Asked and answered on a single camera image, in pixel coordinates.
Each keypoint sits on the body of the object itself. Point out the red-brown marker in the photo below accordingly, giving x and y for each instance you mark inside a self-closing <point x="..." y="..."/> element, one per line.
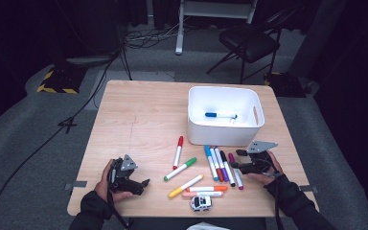
<point x="217" y="164"/>

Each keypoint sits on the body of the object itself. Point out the magenta marker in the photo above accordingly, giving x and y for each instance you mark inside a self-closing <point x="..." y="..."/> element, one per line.
<point x="238" y="179"/>

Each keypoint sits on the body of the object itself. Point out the light green marker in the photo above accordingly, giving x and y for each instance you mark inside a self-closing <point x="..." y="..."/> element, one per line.
<point x="180" y="169"/>

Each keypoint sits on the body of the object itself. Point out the red marker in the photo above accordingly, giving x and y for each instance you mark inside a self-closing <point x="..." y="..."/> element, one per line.
<point x="177" y="155"/>

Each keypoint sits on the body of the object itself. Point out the white metal stand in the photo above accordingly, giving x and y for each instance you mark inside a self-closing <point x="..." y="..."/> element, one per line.
<point x="180" y="32"/>

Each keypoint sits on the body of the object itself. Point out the black stand base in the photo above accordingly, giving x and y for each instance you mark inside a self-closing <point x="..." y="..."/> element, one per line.
<point x="284" y="84"/>

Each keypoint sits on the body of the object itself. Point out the black folding chair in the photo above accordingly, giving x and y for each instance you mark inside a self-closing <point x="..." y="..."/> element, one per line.
<point x="249" y="41"/>

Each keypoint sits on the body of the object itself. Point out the dark blue marker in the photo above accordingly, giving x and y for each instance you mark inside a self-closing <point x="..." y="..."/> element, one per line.
<point x="217" y="114"/>

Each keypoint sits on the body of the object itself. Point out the light blue marker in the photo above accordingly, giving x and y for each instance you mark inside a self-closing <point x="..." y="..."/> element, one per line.
<point x="211" y="164"/>

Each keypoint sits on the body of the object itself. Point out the white cloth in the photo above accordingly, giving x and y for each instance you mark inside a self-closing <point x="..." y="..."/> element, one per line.
<point x="209" y="226"/>

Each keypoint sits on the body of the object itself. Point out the pink marker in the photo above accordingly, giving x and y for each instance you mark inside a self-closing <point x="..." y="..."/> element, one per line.
<point x="202" y="194"/>

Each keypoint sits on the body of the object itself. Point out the grey flat stand base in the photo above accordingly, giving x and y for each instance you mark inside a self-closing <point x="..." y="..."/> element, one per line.
<point x="89" y="60"/>

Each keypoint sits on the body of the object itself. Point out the white toy car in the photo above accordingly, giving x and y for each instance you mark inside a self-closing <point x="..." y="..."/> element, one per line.
<point x="201" y="203"/>

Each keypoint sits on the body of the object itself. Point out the white plastic bin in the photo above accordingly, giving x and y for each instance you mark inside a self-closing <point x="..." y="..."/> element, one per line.
<point x="223" y="134"/>

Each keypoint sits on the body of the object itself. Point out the grey tape strip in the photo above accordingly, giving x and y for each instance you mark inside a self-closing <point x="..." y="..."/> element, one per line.
<point x="308" y="189"/>
<point x="76" y="185"/>

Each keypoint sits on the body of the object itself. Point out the black marker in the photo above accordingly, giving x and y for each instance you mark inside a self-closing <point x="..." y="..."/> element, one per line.
<point x="227" y="168"/>

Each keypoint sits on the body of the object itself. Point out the orange marker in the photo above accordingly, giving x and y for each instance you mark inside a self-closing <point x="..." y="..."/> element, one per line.
<point x="207" y="188"/>

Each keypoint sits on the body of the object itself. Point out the person's left hand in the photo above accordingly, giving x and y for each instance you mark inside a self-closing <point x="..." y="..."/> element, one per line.
<point x="102" y="187"/>

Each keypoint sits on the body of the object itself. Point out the yellow black striped base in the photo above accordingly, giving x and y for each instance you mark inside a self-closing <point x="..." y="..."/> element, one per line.
<point x="60" y="81"/>

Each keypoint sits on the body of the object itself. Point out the person's right hand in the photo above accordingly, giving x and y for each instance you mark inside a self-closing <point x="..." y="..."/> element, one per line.
<point x="276" y="171"/>

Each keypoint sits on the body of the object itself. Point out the yellow marker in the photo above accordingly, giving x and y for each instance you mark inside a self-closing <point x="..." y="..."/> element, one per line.
<point x="187" y="185"/>

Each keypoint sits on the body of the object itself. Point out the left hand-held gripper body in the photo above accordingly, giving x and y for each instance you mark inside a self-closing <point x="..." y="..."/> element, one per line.
<point x="123" y="172"/>

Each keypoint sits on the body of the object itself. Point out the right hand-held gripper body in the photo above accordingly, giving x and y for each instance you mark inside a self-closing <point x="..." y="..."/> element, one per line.
<point x="258" y="163"/>

